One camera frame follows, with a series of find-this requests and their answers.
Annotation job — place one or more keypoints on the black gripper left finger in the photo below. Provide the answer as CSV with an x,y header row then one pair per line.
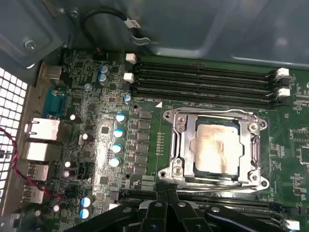
x,y
154,217

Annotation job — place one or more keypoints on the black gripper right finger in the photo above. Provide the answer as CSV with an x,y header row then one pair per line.
x,y
183,217

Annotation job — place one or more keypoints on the silver CPU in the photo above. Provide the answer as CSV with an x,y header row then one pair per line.
x,y
217,149

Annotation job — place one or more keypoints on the metal socket cover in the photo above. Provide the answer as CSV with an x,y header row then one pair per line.
x,y
189,135

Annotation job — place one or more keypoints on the black RAM slot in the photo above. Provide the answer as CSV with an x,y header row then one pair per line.
x,y
205,68
205,77
137,194
205,87
205,97

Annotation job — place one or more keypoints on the metal CPU socket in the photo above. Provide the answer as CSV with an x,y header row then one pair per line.
x,y
172,145

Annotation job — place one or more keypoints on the green motherboard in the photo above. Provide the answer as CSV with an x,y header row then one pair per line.
x,y
277,120

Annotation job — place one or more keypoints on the black PC case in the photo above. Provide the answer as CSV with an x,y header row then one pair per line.
x,y
217,24

